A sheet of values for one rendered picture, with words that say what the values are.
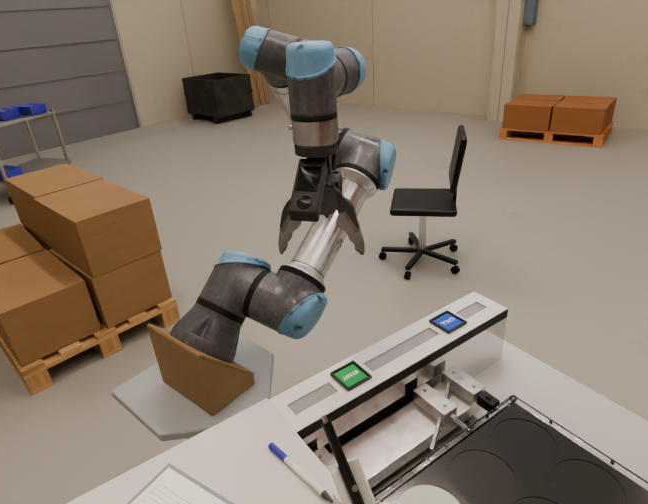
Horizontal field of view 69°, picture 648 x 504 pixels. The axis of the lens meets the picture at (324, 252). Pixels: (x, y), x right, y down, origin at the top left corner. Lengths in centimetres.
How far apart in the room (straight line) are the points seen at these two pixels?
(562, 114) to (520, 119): 45
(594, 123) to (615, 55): 119
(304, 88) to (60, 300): 208
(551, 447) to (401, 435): 25
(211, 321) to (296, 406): 29
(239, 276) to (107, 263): 164
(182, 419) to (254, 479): 36
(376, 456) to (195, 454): 30
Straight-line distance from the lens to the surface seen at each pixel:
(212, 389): 105
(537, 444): 93
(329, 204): 80
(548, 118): 615
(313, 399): 88
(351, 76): 83
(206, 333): 105
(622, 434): 111
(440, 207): 297
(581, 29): 711
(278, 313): 101
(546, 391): 115
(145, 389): 121
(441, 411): 93
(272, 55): 88
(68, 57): 824
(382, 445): 91
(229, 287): 105
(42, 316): 264
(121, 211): 259
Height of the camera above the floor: 157
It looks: 27 degrees down
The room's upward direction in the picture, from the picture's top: 4 degrees counter-clockwise
